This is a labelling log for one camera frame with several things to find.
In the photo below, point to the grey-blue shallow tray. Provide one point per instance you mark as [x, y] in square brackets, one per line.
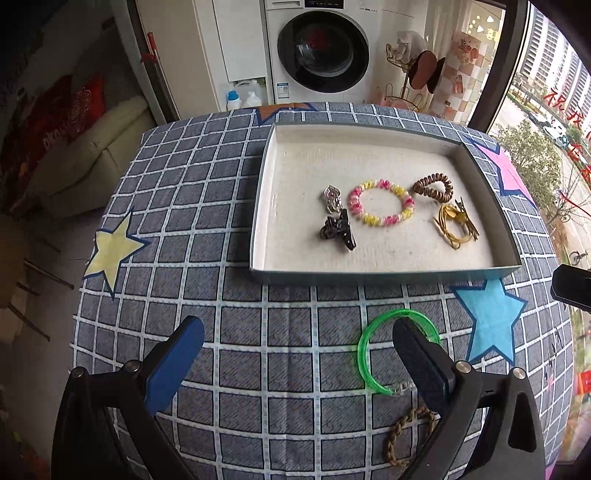
[300, 230]

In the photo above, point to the blue-capped detergent bottle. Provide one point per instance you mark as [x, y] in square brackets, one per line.
[233, 101]

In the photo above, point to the black window frame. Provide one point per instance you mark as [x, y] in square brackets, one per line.
[501, 69]

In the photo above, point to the beige sofa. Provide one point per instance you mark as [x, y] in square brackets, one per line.
[101, 152]

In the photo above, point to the red window lettering sticker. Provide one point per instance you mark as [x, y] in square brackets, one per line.
[565, 104]

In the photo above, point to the red cushion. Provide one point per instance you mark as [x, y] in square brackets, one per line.
[60, 129]

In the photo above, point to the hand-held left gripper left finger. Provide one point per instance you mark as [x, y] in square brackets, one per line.
[171, 364]

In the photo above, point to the pink checkered storage box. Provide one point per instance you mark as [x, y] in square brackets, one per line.
[461, 78]

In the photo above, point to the grey checked star tablecloth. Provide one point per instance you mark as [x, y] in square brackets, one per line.
[231, 323]

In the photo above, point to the black claw hair clip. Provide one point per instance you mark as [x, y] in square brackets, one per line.
[337, 227]

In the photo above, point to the silver rhinestone hair clip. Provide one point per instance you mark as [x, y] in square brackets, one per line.
[334, 206]

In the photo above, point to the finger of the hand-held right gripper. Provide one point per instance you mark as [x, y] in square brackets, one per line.
[572, 286]

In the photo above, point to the brown slippers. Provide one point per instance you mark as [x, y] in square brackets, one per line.
[425, 69]

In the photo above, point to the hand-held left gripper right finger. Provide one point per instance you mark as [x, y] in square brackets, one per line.
[420, 364]

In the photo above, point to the translucent detergent jug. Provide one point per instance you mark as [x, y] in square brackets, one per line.
[249, 92]

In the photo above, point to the green translucent bangle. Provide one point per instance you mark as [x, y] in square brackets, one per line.
[362, 355]

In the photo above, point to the gold hair clip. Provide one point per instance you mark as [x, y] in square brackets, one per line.
[468, 221]

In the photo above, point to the white washing machine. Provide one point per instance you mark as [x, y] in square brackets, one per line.
[286, 69]

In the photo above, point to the white tall cabinet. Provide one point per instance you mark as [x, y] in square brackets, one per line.
[231, 46]

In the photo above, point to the pink slippers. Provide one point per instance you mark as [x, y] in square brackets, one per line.
[392, 101]

